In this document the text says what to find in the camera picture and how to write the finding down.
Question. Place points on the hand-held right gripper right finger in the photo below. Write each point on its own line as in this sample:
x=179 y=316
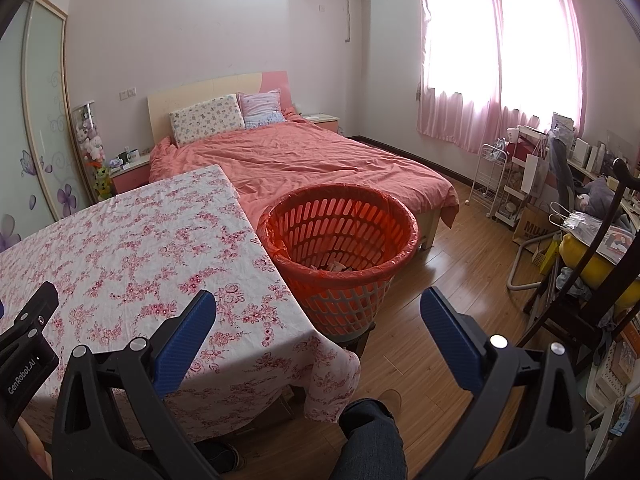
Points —
x=445 y=327

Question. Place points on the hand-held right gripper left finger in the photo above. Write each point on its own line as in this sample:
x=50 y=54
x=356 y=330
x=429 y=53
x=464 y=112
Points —
x=187 y=332

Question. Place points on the orange plastic basket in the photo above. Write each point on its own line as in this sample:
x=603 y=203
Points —
x=340 y=305

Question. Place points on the red plastic bag liner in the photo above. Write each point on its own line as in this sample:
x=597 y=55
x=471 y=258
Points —
x=274 y=250

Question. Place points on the person's left hand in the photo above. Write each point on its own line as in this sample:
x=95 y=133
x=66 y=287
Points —
x=37 y=452

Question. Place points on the dark stool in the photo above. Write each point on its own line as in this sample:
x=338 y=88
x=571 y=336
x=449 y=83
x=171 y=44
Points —
x=358 y=341

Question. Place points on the tan shoe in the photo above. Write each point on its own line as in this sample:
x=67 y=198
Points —
x=390 y=401

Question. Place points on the dark shoe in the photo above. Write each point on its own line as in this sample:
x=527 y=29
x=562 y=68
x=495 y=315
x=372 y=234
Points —
x=222 y=457

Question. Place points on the brown cardboard box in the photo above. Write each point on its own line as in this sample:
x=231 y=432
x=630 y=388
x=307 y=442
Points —
x=532 y=227

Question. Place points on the person's leg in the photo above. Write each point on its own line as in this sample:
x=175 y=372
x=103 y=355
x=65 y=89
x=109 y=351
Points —
x=372 y=445

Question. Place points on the white rolling cart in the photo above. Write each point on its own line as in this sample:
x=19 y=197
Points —
x=512 y=205

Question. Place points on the yellow plastic tub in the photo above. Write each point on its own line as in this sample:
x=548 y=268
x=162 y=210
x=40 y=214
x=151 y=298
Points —
x=580 y=255

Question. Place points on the pink nightstand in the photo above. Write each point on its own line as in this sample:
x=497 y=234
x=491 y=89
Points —
x=127 y=177
x=325 y=122

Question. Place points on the white paper bag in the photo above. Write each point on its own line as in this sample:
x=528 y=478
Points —
x=531 y=176

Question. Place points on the flower print sliding wardrobe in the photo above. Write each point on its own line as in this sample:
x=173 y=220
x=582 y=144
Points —
x=42 y=135

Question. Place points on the white plastic crate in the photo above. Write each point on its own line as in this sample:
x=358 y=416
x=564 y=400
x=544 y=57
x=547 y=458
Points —
x=610 y=395

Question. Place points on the white mug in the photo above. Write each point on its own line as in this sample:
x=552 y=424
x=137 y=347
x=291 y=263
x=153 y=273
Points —
x=132 y=155

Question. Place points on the clear tube of plush toys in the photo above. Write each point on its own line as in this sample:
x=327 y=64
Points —
x=89 y=132

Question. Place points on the grey office chair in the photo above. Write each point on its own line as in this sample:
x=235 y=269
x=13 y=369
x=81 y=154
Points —
x=562 y=172

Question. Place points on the coral duvet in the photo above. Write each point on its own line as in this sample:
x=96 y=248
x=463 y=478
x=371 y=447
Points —
x=325 y=165

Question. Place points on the grey purple plush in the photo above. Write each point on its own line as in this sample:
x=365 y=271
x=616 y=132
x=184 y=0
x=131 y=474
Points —
x=600 y=197

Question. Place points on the dark wooden chair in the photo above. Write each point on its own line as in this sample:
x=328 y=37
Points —
x=615 y=200

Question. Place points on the floral print pillow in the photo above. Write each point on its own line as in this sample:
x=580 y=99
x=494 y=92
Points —
x=206 y=117

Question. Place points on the white canvas board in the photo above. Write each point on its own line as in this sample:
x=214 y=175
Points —
x=580 y=153

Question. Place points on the pink striped pillow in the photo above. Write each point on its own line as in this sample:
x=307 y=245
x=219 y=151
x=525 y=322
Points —
x=261 y=109

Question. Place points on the wooden bed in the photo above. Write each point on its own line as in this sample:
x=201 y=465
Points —
x=200 y=87

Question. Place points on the pink curtain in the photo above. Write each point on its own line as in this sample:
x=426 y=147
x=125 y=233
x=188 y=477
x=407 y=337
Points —
x=545 y=50
x=455 y=60

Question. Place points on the white metal tube frame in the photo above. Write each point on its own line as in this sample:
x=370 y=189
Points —
x=514 y=270

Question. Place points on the picture frame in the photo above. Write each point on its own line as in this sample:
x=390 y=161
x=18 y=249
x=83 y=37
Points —
x=561 y=124

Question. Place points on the white wall outlet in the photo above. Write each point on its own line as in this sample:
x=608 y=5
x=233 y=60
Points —
x=128 y=93

